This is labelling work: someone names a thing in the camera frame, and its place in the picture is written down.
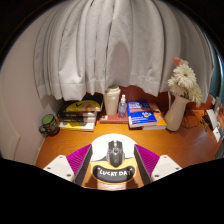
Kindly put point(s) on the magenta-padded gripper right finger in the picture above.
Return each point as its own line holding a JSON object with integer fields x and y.
{"x": 165, "y": 166}

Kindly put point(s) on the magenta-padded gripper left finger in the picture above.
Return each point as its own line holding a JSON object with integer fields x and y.
{"x": 60, "y": 166}

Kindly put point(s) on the black and grey computer mouse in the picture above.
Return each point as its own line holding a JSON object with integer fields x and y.
{"x": 115, "y": 155}

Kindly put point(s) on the white yellow black mouse pad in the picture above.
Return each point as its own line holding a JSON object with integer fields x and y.
{"x": 100, "y": 146}

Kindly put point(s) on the dark mug with green inside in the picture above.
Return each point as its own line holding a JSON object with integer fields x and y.
{"x": 50, "y": 125}

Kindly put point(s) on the yellow and white book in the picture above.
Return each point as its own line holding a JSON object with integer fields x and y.
{"x": 76, "y": 126}

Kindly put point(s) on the thin black book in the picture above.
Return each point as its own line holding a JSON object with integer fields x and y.
{"x": 78, "y": 119}
{"x": 78, "y": 114}

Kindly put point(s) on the white pitcher vase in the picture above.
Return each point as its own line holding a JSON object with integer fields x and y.
{"x": 175, "y": 115}

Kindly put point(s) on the yellow and black book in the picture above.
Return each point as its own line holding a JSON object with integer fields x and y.
{"x": 83, "y": 106}

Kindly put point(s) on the white box device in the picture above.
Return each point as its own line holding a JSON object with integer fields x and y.
{"x": 212, "y": 119}

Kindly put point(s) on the red-brown book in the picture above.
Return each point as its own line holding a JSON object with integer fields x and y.
{"x": 110, "y": 119}

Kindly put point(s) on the clear spray bottle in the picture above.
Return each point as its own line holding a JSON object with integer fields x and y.
{"x": 122, "y": 109}

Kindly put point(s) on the cream lidded travel cup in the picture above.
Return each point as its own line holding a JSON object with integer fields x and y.
{"x": 111, "y": 101}

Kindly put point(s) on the white flower bouquet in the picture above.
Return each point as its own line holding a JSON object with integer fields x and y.
{"x": 185, "y": 80}

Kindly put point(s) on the white pleated curtain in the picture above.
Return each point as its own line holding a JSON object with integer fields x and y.
{"x": 116, "y": 43}

